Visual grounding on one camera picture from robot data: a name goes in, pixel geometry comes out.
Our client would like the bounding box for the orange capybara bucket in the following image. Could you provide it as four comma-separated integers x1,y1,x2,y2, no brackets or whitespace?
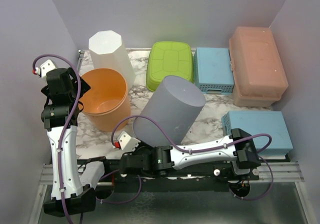
79,68,131,132

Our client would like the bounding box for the white octagonal bin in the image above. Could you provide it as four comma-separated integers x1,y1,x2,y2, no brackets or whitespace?
88,30,136,89

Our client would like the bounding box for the grey round bucket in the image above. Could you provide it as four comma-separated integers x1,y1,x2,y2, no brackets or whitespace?
133,75,206,147

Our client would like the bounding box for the green plastic tray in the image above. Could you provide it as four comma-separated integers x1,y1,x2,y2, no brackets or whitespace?
146,41,194,92

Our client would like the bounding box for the small blue perforated basket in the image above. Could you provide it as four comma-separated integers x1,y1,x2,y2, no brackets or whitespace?
193,47,235,95

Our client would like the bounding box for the large blue perforated basket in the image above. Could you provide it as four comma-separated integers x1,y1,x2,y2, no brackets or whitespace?
221,110,293,159

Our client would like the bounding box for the pink translucent lidded box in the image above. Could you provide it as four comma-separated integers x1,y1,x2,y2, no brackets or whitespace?
229,26,289,107

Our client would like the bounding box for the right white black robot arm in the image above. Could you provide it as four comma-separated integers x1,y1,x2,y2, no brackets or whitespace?
115,129,261,180

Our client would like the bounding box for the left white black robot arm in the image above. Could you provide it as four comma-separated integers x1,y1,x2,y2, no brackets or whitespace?
41,67,111,217

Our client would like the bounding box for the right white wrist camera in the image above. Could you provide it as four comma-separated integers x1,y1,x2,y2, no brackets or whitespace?
114,131,141,153

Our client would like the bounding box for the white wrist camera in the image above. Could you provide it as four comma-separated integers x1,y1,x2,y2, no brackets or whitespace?
114,131,141,153
32,59,58,82

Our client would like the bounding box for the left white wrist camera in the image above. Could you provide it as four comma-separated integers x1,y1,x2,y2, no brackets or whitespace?
32,59,58,82

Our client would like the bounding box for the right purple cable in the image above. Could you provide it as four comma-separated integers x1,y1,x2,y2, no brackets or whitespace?
111,115,275,202

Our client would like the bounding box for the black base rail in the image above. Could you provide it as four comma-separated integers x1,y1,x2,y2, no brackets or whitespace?
77,158,261,193

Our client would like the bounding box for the aluminium extrusion rail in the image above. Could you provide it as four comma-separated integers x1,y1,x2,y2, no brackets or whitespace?
39,162,305,185

